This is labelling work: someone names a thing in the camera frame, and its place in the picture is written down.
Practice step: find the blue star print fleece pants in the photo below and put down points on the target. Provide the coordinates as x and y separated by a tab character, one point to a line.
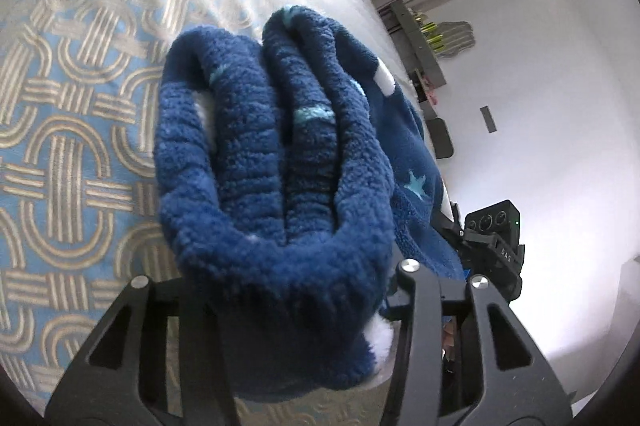
280	156

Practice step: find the grey wall desk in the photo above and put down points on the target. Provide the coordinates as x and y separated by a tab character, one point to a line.
425	51

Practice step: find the dark wall plate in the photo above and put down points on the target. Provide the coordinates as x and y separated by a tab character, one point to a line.
488	120

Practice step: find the grey chair with wooden seat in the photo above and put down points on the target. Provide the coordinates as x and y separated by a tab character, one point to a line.
440	138

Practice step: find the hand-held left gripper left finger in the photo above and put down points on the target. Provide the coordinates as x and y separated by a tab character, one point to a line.
200	331

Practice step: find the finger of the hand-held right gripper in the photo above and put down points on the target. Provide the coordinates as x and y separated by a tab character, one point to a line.
454	231

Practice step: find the bed with patterned sheet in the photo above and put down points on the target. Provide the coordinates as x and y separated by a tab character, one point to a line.
75	106

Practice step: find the pink cloth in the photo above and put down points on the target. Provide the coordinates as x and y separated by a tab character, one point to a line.
430	90

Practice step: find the row of yellow green bottles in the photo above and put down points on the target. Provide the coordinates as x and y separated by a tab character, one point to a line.
432	37

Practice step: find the cloud-shaped mirror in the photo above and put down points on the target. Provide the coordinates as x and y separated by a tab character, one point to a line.
457	38

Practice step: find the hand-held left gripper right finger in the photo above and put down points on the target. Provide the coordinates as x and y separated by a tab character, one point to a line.
415	331

